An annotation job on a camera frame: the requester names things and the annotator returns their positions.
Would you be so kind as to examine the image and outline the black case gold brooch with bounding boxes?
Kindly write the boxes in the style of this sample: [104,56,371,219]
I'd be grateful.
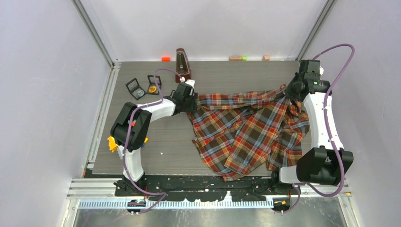
[147,75,162,95]

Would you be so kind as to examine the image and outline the plaid flannel shirt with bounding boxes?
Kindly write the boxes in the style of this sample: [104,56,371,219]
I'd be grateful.
[188,85,309,182]

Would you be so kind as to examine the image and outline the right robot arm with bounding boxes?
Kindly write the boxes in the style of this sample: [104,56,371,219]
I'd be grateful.
[270,60,354,197]

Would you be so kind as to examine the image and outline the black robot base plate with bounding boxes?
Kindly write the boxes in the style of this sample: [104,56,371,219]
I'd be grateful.
[114,175,297,202]

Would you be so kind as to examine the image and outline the tan and green block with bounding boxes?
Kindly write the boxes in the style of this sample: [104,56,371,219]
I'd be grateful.
[229,56,247,61]

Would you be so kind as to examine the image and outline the wooden metronome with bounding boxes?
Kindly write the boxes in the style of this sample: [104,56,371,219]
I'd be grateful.
[176,48,192,82]

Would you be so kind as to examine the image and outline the pile of toy bricks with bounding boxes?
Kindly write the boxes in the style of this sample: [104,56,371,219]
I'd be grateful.
[107,136,148,152]

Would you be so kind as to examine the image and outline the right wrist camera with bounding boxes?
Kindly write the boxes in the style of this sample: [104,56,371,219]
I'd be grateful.
[309,60,324,76]

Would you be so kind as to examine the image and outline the black case silver brooch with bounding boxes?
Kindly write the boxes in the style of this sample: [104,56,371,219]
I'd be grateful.
[125,78,146,100]

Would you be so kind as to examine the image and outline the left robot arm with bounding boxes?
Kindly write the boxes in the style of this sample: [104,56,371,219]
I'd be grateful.
[108,79,198,196]

